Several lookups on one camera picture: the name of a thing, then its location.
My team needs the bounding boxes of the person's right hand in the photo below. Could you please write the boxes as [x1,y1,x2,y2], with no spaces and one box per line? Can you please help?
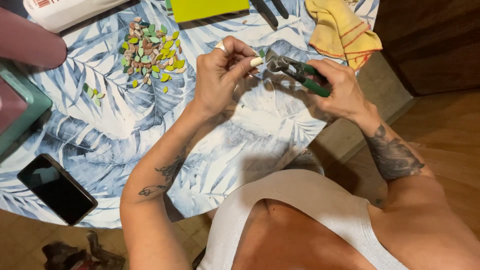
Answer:
[305,58,378,123]

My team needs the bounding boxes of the person's left hand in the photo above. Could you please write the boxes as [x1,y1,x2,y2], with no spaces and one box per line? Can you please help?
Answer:
[191,35,264,119]

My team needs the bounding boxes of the green-handled tile nippers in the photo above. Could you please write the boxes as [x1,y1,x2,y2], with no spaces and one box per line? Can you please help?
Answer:
[265,48,331,98]

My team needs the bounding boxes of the yellow cloth with red stitching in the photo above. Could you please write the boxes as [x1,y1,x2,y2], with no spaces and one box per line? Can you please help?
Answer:
[304,0,383,71]

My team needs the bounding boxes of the dark wooden cabinet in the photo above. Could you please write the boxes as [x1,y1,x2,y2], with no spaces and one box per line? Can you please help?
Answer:
[373,0,480,97]

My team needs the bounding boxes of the lime green square tile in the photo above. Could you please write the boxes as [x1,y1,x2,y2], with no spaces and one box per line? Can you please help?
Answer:
[170,0,251,24]

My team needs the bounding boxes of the person's white tank top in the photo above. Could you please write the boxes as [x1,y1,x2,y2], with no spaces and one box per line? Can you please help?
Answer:
[197,169,410,270]

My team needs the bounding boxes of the pile of leaf-shaped tile pieces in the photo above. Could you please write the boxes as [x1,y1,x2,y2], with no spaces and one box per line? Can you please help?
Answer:
[118,16,187,94]

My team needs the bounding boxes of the blue leaf-print tablecloth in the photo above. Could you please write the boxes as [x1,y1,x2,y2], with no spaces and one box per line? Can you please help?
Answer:
[0,0,380,230]

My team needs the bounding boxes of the white plastic bag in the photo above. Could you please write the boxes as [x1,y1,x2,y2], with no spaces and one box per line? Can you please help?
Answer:
[22,0,130,34]

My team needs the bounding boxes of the black smartphone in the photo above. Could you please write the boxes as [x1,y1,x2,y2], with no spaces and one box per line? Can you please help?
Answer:
[17,153,99,227]

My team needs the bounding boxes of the teal framed tray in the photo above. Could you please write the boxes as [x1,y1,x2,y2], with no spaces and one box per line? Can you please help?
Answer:
[0,62,53,157]

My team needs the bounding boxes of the dark furry dog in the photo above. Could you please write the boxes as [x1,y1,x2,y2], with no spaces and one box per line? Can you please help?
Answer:
[41,229,126,270]

